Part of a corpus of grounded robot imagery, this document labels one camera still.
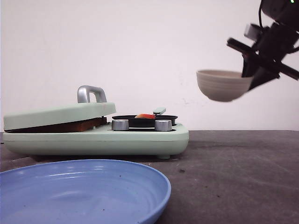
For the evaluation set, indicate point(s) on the left silver control knob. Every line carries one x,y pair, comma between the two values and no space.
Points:
120,125

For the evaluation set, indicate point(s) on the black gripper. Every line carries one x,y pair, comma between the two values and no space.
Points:
263,60

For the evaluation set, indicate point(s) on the silver control knob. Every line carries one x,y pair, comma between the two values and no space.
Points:
163,125
120,125

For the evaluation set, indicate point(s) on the white bread slice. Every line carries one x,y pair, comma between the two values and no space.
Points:
70,127

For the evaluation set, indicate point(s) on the black frying pan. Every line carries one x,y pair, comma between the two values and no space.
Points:
147,123

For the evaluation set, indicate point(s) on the pink shrimp middle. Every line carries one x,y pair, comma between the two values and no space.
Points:
145,116

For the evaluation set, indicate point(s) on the breakfast maker hinged lid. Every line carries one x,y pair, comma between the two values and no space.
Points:
92,103

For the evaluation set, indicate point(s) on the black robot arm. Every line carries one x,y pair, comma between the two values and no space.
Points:
284,12

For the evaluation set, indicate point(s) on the blue plate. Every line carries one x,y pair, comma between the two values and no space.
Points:
83,192

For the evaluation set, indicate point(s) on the beige ribbed bowl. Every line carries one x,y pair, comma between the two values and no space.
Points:
222,85

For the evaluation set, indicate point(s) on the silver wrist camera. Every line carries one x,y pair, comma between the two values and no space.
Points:
253,32

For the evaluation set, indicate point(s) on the mint green breakfast maker base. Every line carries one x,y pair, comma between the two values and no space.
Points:
101,141

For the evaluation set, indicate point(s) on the right silver control knob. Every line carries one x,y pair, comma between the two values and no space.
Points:
163,125

